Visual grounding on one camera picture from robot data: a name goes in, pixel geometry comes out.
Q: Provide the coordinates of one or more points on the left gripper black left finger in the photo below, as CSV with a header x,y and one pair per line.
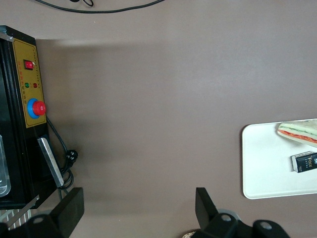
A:
x,y
64,213

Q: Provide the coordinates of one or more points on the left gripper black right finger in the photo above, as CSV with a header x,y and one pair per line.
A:
x,y
210,218

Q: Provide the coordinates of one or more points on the beige plastic tray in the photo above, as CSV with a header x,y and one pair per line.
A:
x,y
262,168

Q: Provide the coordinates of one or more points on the light openwork wicker basket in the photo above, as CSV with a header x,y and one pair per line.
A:
x,y
190,235

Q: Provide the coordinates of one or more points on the black sealing machine yellow panel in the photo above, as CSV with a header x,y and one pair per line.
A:
x,y
24,168

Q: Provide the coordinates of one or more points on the translucent plastic container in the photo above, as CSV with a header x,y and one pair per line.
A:
x,y
3,173

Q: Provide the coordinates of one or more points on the small black carton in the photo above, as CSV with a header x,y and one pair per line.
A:
x,y
305,162

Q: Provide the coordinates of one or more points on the wrapped triangle sandwich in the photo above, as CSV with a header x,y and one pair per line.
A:
x,y
301,134

